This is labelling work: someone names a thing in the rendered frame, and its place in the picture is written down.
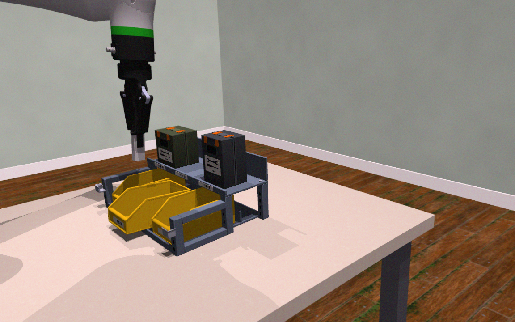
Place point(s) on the grey low shelf rack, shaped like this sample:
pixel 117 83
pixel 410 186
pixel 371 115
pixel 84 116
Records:
pixel 257 175

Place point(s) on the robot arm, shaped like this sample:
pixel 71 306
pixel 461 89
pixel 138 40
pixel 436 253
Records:
pixel 131 23

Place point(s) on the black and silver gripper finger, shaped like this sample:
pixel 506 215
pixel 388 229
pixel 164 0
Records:
pixel 141 117
pixel 128 111

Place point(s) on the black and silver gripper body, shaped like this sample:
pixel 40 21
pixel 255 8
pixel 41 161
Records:
pixel 135 76

